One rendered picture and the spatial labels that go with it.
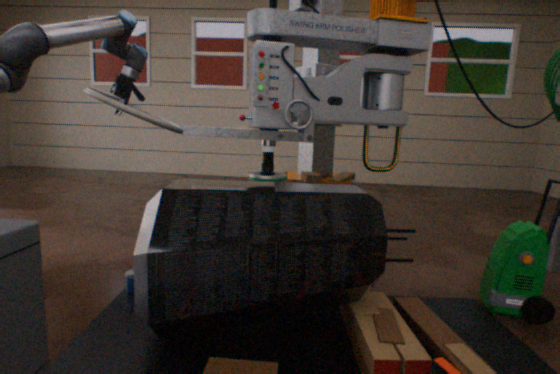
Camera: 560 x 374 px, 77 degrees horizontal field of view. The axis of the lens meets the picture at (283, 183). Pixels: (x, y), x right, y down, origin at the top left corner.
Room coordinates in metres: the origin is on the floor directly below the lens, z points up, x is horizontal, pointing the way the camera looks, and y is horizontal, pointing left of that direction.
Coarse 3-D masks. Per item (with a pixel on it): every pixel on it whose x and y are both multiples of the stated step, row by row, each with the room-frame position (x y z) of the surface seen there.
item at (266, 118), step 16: (272, 48) 1.80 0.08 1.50; (288, 48) 1.82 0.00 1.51; (272, 64) 1.80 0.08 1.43; (272, 80) 1.80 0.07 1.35; (288, 80) 1.82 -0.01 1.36; (272, 96) 1.80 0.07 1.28; (288, 96) 1.82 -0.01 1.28; (256, 112) 1.78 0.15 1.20; (272, 112) 1.80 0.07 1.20; (288, 112) 1.82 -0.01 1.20; (272, 128) 1.81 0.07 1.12; (288, 128) 1.82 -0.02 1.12
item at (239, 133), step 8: (184, 128) 1.75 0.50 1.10; (192, 128) 1.76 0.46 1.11; (200, 128) 1.77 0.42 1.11; (208, 128) 1.78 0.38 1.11; (216, 128) 1.79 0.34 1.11; (224, 128) 1.80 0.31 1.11; (232, 128) 1.81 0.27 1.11; (240, 128) 1.82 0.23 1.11; (208, 136) 1.78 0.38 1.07; (216, 136) 1.79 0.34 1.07; (224, 136) 1.80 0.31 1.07; (232, 136) 1.81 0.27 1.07; (240, 136) 1.81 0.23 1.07; (248, 136) 1.82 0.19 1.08; (256, 136) 1.83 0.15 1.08; (264, 136) 1.84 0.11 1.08; (272, 136) 1.85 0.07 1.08; (280, 136) 1.85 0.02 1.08; (288, 136) 1.87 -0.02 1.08; (296, 136) 1.88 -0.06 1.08; (312, 136) 1.86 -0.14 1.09
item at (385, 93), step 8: (376, 80) 1.99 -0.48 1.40; (384, 80) 1.97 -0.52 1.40; (392, 80) 1.96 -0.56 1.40; (400, 80) 1.98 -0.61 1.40; (368, 88) 2.06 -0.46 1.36; (376, 88) 1.99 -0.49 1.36; (384, 88) 1.96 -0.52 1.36; (392, 88) 1.96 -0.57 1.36; (400, 88) 1.98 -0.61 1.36; (368, 96) 2.05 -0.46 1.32; (376, 96) 1.99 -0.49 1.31; (384, 96) 1.96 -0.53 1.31; (392, 96) 1.96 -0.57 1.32; (400, 96) 1.98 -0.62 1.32; (368, 104) 2.04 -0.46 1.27; (376, 104) 1.98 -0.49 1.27; (384, 104) 1.96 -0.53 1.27; (392, 104) 1.96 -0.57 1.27; (400, 104) 1.99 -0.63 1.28
